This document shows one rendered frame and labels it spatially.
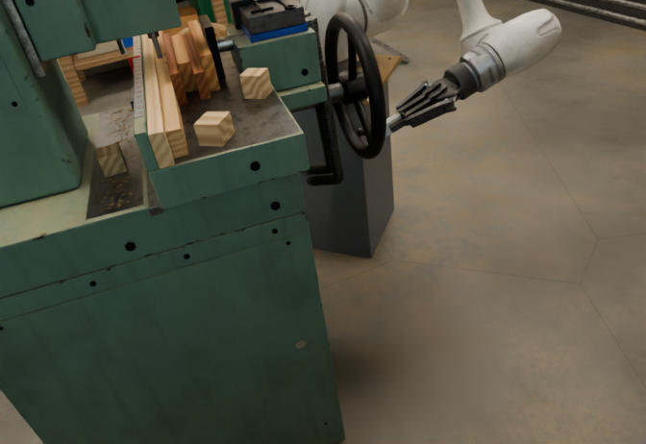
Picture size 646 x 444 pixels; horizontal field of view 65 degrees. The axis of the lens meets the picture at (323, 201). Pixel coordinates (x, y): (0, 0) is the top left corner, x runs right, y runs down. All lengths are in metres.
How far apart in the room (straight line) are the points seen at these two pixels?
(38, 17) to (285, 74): 0.38
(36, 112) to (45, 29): 0.12
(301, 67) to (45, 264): 0.51
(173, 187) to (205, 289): 0.27
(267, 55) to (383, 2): 0.78
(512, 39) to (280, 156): 0.62
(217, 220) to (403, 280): 1.01
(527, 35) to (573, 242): 0.97
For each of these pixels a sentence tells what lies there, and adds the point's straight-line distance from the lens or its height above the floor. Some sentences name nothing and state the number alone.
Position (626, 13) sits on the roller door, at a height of 0.07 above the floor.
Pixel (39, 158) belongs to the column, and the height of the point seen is 0.87.
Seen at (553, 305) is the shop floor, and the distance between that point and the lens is 1.72.
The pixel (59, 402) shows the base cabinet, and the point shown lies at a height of 0.46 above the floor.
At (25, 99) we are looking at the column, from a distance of 0.87.
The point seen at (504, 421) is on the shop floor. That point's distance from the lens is 1.44.
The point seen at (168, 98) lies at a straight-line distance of 0.79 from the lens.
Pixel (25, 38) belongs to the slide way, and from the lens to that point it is 0.88.
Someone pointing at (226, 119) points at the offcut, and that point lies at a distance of 0.71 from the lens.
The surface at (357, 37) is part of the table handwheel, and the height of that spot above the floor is 0.93.
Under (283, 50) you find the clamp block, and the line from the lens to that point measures 0.90.
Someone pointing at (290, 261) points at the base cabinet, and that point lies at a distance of 0.92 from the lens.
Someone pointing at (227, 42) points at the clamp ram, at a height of 0.95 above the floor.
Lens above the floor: 1.22
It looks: 35 degrees down
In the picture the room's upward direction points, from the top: 8 degrees counter-clockwise
